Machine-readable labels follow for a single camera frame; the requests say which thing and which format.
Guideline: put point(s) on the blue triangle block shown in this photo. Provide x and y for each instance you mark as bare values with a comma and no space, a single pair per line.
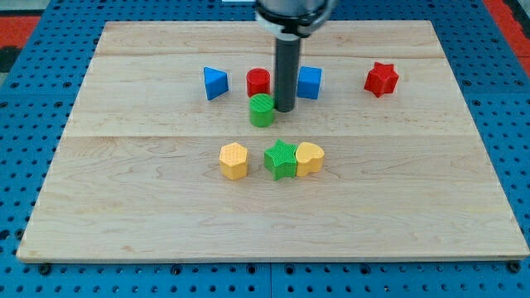
216,82

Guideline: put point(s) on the red star block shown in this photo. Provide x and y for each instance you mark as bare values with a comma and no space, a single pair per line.
381,79

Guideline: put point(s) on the blue cube block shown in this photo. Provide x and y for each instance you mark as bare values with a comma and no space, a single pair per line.
308,82

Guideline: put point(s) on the light wooden board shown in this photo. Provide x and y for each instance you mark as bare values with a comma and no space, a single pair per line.
136,176

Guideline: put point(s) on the red cylinder block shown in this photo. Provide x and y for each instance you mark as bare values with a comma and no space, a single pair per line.
258,82

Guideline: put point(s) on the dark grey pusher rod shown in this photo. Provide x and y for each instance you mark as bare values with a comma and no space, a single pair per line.
287,56

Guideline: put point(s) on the green star block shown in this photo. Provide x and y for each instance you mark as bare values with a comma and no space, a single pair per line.
280,159

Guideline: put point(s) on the yellow heart block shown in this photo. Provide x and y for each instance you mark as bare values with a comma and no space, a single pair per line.
309,158

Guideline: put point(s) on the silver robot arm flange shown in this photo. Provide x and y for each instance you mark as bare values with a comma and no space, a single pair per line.
289,20

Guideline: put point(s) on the yellow hexagon block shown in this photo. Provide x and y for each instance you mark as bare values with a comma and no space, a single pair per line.
233,161

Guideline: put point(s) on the green cylinder block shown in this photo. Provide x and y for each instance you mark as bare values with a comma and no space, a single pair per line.
261,108

